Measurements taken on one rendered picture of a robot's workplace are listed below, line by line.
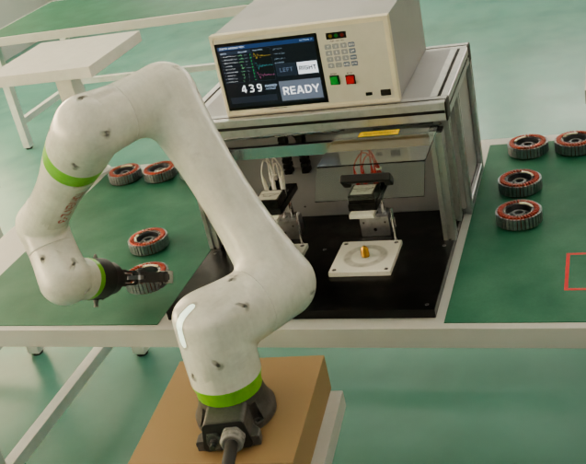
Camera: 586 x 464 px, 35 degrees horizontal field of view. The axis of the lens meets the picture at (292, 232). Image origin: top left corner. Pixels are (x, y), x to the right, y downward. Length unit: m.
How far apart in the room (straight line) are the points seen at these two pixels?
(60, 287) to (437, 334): 0.79
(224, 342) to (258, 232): 0.22
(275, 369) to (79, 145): 0.57
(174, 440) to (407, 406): 1.41
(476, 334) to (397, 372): 1.20
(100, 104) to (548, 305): 1.01
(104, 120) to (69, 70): 1.20
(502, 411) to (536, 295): 0.94
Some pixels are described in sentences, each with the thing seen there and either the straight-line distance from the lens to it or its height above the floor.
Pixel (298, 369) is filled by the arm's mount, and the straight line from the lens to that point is 1.80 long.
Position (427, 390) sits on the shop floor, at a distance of 3.06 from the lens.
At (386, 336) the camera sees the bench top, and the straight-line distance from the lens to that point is 2.02.
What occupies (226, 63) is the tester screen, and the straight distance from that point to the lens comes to 2.27.
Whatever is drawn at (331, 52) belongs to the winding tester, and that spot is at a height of 1.25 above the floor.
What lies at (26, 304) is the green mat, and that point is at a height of 0.75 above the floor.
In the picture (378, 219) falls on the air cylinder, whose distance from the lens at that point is 2.31.
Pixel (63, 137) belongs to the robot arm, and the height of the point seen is 1.37.
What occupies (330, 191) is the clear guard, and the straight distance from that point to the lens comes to 2.01.
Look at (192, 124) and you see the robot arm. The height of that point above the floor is 1.32.
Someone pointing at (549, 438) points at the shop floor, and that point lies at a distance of 2.84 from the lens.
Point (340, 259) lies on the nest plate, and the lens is 2.24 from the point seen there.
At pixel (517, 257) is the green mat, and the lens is 2.20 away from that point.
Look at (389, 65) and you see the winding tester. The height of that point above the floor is 1.20.
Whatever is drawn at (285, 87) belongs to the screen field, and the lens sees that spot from 2.24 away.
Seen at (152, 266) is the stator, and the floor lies 0.83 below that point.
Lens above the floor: 1.84
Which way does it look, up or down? 26 degrees down
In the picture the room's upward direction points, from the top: 12 degrees counter-clockwise
